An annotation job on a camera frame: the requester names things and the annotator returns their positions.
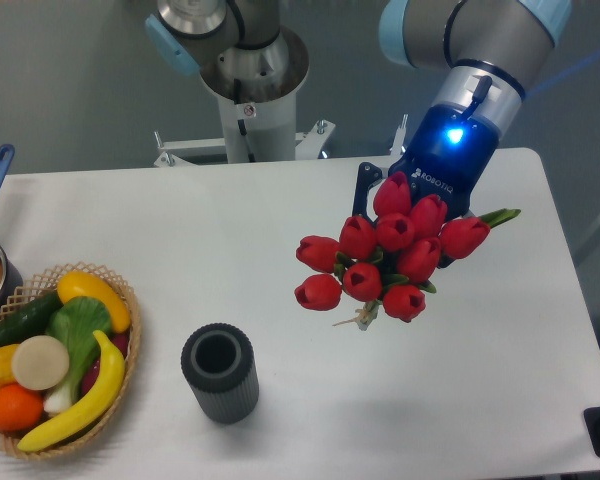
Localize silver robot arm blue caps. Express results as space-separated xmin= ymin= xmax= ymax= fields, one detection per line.
xmin=145 ymin=1 xmax=571 ymax=219

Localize green bok choy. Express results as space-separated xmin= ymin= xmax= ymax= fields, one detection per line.
xmin=44 ymin=296 xmax=112 ymax=416

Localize dark grey ribbed vase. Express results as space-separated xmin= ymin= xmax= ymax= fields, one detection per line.
xmin=180 ymin=323 xmax=259 ymax=424

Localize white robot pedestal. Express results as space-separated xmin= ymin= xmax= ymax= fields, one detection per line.
xmin=200 ymin=26 xmax=309 ymax=164

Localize green cucumber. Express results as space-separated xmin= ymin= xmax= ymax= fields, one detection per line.
xmin=0 ymin=291 xmax=63 ymax=347

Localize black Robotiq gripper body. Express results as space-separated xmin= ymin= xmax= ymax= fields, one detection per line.
xmin=389 ymin=104 xmax=499 ymax=219

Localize red tulip bouquet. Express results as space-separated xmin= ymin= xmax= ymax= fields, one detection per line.
xmin=294 ymin=172 xmax=520 ymax=330

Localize yellow banana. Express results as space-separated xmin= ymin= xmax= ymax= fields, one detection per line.
xmin=17 ymin=330 xmax=125 ymax=453

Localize woven wicker basket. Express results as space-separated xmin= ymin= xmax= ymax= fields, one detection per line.
xmin=0 ymin=262 xmax=141 ymax=461

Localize red purple vegetable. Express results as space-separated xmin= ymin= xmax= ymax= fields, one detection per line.
xmin=80 ymin=332 xmax=129 ymax=397

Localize orange fruit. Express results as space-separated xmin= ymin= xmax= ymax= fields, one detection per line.
xmin=0 ymin=383 xmax=43 ymax=432

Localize white metal base frame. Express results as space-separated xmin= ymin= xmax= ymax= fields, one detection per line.
xmin=152 ymin=114 xmax=410 ymax=169

